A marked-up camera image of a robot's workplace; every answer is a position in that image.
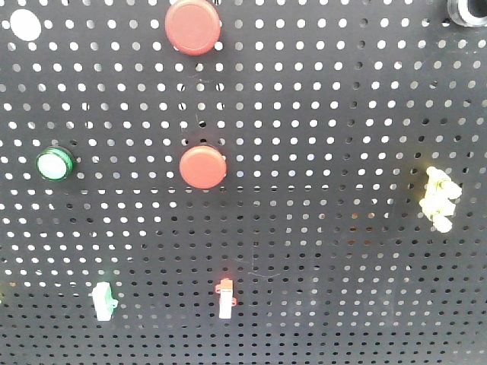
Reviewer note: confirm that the lower red push button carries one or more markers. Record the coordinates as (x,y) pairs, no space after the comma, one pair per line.
(203,167)

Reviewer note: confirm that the red push button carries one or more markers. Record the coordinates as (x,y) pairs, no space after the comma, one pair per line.
(203,167)
(192,26)

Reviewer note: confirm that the black perforated pegboard panel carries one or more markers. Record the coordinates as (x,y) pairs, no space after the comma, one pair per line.
(327,113)

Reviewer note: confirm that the upper red push button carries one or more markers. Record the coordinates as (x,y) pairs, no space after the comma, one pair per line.
(192,26)

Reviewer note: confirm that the green illuminated push button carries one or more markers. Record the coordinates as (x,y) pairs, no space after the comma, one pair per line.
(55,163)

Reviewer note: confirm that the upper white round button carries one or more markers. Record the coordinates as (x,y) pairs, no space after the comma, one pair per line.
(25,25)

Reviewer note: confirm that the red white toggle switch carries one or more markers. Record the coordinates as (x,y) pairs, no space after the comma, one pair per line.
(226,300)

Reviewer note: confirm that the green white toggle switch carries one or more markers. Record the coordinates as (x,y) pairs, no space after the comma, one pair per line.
(104,303)

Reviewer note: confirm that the yellow lever switch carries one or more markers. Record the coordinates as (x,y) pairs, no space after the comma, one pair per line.
(437,204)

